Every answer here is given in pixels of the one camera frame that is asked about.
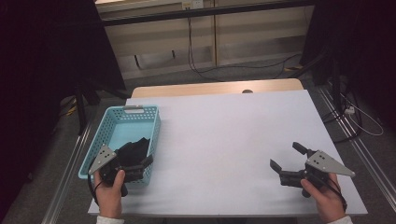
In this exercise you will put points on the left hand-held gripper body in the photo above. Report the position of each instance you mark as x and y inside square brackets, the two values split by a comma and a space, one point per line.
[104, 157]

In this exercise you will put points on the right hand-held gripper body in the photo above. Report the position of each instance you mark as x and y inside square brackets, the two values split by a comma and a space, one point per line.
[323, 165]

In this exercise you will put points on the black shorts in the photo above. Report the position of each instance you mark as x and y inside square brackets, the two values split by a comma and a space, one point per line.
[134, 152]

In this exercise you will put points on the light blue plastic basket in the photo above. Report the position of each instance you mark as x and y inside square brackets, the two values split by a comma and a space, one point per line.
[124, 130]

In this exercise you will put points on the person's right hand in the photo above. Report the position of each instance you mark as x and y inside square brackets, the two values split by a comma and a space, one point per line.
[330, 202]

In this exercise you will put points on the person's left hand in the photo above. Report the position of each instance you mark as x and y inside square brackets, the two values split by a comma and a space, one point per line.
[109, 199]

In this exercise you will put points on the black tripod stand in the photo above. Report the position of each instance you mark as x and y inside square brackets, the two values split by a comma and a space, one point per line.
[81, 109]

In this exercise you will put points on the white plug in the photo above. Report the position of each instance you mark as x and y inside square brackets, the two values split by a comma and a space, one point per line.
[350, 110]

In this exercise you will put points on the white table cover sheet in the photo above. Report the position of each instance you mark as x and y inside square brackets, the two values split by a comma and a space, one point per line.
[218, 140]

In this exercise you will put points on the black upright stand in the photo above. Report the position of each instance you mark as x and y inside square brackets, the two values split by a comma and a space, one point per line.
[335, 87]

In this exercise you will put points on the round table grommet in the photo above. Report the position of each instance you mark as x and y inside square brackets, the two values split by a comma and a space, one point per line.
[247, 91]

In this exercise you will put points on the wooden table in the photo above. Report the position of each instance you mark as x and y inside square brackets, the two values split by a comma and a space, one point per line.
[202, 88]

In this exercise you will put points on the large black curtain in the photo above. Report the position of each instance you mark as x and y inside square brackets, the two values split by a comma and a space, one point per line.
[37, 62]

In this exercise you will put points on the narrow black curtain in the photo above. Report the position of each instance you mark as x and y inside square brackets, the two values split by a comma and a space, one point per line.
[358, 46]

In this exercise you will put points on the black horizontal bar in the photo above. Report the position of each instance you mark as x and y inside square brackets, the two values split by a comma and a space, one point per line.
[202, 12]

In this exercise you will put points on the metal floor rail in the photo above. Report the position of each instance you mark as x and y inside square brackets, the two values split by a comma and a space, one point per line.
[358, 146]
[67, 177]

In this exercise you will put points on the white wall outlet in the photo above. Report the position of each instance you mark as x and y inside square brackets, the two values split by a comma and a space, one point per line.
[193, 3]

